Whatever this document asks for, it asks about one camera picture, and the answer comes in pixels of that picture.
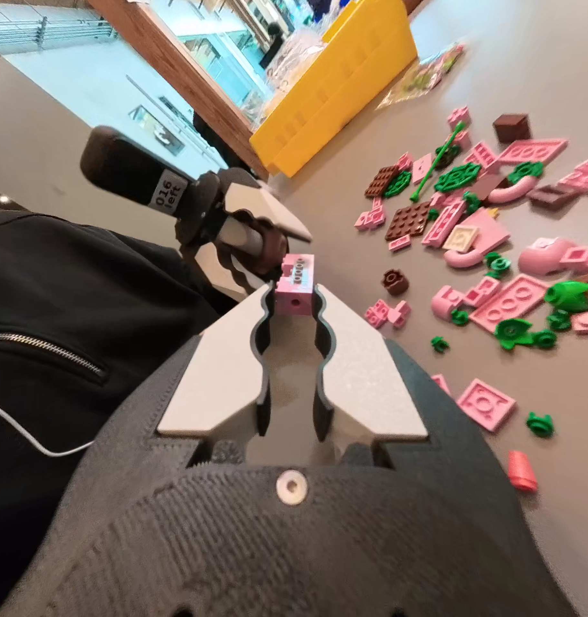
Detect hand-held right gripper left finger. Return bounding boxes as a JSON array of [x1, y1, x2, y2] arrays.
[[157, 283, 274, 440]]

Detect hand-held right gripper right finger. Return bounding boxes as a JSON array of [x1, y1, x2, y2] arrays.
[[313, 283, 430, 442]]

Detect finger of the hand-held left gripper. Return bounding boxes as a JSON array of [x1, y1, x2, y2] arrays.
[[224, 182, 315, 244], [180, 240, 275, 302]]

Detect pink toy brick assembly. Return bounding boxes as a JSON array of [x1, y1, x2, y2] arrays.
[[275, 253, 316, 317]]

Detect person's left forearm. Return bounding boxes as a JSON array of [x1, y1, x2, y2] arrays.
[[0, 210, 237, 319]]

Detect person's left hand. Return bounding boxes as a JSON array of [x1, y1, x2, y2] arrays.
[[246, 212, 289, 280]]

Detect brown round brick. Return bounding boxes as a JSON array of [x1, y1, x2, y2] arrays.
[[382, 269, 410, 295]]

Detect brown studded plate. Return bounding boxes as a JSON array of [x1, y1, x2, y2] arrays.
[[385, 200, 433, 240], [365, 165, 402, 198]]

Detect yellow storage bin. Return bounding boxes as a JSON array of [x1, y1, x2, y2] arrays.
[[249, 0, 418, 176]]

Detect green web piece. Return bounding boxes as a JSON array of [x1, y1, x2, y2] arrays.
[[383, 171, 412, 198], [434, 163, 483, 192]]

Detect clear plastic bags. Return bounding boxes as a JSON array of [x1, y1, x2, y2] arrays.
[[262, 24, 333, 126]]

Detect pile of small toy bricks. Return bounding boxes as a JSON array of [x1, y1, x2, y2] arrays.
[[354, 105, 588, 492]]

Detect white square plate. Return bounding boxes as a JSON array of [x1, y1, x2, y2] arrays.
[[442, 226, 480, 252]]

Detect coral cone piece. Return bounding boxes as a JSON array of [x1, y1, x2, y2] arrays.
[[508, 451, 538, 492]]

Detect green ribbed rod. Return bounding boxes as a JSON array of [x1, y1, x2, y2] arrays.
[[411, 121, 466, 202]]

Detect person's black clothed body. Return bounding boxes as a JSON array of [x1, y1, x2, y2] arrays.
[[0, 289, 198, 613]]

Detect clear bag of bricks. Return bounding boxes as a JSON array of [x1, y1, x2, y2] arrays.
[[376, 43, 466, 109]]

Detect brown square brick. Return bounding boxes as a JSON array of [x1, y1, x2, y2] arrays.
[[493, 113, 532, 144]]

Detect wooden post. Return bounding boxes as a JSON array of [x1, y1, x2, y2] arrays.
[[89, 0, 270, 181]]

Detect white cable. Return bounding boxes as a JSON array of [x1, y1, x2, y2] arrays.
[[0, 399, 94, 456]]

